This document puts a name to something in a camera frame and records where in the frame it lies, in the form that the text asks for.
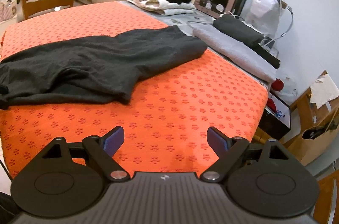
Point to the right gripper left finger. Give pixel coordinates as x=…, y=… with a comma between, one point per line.
x=100, y=152

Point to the plastic covered appliance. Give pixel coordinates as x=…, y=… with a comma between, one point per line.
x=264, y=16

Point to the dark grey sweatpants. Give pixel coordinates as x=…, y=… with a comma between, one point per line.
x=94, y=69

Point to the dark grey folded garment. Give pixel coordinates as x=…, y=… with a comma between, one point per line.
x=236, y=29

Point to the orange floral table mat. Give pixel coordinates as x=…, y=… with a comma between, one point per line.
x=166, y=122

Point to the wooden chair with bag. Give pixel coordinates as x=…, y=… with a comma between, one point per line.
x=309, y=115

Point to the brown tote bag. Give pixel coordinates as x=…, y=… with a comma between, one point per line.
x=313, y=142

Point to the beige cloth on chair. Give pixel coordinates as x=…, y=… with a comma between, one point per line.
x=323, y=90

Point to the white folded padded jacket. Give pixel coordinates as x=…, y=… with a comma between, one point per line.
x=164, y=7

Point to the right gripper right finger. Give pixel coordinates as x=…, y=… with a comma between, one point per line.
x=229, y=152

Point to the light grey folded garment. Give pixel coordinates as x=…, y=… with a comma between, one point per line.
x=236, y=51

